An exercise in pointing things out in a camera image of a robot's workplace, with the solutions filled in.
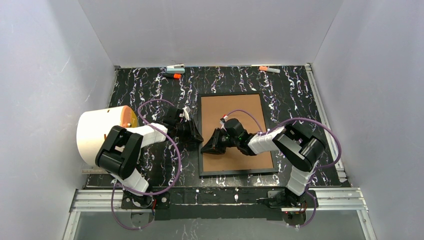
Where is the black picture frame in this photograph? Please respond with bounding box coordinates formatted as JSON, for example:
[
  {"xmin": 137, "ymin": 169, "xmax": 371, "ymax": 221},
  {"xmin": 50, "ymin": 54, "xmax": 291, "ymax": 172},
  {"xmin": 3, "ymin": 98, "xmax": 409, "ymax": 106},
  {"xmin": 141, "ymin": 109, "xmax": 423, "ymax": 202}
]
[{"xmin": 197, "ymin": 92, "xmax": 280, "ymax": 177}]

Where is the brown backing board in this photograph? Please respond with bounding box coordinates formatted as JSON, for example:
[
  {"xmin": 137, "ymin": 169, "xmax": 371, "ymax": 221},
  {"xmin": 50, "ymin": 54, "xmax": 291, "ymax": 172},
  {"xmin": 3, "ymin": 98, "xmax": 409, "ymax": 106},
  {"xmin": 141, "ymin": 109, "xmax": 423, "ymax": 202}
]
[{"xmin": 200, "ymin": 94, "xmax": 275, "ymax": 173}]

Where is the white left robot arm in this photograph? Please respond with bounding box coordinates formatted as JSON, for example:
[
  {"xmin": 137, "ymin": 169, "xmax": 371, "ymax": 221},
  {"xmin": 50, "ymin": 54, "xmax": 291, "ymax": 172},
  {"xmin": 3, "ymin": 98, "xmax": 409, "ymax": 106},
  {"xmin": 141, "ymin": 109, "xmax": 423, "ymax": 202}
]
[{"xmin": 94, "ymin": 106, "xmax": 204, "ymax": 196}]

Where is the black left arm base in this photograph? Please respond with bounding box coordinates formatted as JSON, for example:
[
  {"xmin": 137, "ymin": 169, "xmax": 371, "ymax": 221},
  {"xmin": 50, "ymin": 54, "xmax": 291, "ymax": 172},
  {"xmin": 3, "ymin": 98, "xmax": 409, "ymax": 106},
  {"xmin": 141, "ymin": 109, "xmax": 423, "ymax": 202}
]
[{"xmin": 121, "ymin": 190, "xmax": 170, "ymax": 210}]

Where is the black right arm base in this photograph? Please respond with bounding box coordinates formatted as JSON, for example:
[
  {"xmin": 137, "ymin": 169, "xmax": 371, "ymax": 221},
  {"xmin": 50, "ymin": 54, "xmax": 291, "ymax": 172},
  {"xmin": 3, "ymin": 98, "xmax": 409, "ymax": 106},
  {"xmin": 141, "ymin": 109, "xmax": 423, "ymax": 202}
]
[{"xmin": 261, "ymin": 188, "xmax": 319, "ymax": 209}]

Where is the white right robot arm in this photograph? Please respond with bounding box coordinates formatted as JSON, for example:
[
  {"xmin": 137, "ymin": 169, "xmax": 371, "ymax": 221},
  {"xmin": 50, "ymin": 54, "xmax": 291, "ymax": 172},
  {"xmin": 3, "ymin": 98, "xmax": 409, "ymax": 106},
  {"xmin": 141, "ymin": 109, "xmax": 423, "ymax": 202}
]
[{"xmin": 200, "ymin": 118, "xmax": 326, "ymax": 197}]

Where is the black orange marker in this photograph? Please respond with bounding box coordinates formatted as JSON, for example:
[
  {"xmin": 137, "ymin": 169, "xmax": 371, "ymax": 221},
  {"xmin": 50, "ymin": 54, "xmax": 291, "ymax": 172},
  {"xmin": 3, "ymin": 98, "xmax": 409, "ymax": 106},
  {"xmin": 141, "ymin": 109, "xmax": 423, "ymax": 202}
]
[{"xmin": 162, "ymin": 73, "xmax": 182, "ymax": 80}]

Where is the orange white marker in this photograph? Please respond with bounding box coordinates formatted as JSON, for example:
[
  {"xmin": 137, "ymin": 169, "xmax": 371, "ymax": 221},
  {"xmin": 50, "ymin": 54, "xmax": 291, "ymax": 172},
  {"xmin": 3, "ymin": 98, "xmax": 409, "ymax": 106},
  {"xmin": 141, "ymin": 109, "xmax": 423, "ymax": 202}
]
[{"xmin": 258, "ymin": 66, "xmax": 281, "ymax": 74}]

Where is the white cylinder orange lid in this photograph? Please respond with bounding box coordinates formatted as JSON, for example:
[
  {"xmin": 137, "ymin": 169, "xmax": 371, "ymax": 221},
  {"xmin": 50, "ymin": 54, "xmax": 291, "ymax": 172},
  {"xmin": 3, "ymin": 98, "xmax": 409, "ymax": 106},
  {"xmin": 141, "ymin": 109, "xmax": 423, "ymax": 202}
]
[{"xmin": 76, "ymin": 105, "xmax": 139, "ymax": 167}]

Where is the wooden ruler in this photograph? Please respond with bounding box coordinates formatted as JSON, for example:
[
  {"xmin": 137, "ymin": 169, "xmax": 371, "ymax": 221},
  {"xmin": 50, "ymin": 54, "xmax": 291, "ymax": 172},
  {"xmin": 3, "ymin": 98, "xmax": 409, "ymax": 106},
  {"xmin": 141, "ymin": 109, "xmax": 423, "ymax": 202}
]
[{"xmin": 81, "ymin": 168, "xmax": 108, "ymax": 175}]

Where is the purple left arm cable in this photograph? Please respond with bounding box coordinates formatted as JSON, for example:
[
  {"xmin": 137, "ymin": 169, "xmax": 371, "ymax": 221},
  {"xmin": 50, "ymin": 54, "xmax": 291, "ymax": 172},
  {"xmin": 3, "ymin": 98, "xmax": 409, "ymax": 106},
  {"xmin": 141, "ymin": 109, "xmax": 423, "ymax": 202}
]
[{"xmin": 110, "ymin": 98, "xmax": 183, "ymax": 232}]

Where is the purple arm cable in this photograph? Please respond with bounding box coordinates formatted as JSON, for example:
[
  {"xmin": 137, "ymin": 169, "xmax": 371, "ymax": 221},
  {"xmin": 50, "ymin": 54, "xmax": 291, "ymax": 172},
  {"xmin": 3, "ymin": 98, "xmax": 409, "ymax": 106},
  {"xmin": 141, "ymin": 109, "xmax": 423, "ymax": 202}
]
[
  {"xmin": 225, "ymin": 109, "xmax": 343, "ymax": 229},
  {"xmin": 110, "ymin": 98, "xmax": 183, "ymax": 232}
]

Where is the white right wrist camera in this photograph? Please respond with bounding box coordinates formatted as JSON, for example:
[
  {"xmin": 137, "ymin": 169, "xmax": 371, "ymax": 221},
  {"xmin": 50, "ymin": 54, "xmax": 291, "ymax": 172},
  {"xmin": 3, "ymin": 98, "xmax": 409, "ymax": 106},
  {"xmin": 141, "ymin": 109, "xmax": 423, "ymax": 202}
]
[{"xmin": 220, "ymin": 114, "xmax": 228, "ymax": 131}]

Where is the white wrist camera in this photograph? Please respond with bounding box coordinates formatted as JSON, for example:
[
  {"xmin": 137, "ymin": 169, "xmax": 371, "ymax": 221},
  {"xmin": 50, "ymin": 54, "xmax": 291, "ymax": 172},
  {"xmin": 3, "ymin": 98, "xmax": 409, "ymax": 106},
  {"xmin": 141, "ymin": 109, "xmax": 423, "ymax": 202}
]
[
  {"xmin": 220, "ymin": 114, "xmax": 228, "ymax": 131},
  {"xmin": 182, "ymin": 106, "xmax": 191, "ymax": 122}
]

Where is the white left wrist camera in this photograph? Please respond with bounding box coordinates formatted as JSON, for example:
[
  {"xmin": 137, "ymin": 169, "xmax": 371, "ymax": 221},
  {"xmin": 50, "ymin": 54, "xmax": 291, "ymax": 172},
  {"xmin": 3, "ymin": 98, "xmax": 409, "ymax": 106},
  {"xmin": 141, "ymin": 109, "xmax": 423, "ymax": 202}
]
[{"xmin": 182, "ymin": 106, "xmax": 191, "ymax": 122}]

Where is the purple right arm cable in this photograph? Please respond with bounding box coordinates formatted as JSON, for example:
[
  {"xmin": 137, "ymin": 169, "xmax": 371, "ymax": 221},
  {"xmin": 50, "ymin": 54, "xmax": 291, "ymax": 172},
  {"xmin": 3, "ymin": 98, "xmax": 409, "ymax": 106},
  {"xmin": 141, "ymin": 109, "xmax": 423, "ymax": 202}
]
[{"xmin": 225, "ymin": 109, "xmax": 343, "ymax": 229}]

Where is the aluminium rail frame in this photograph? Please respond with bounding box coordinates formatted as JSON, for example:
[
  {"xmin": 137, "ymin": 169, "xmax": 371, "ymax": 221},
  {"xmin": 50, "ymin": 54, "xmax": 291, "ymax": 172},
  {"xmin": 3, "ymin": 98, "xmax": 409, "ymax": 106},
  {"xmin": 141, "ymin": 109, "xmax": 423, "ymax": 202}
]
[{"xmin": 63, "ymin": 187, "xmax": 377, "ymax": 240}]

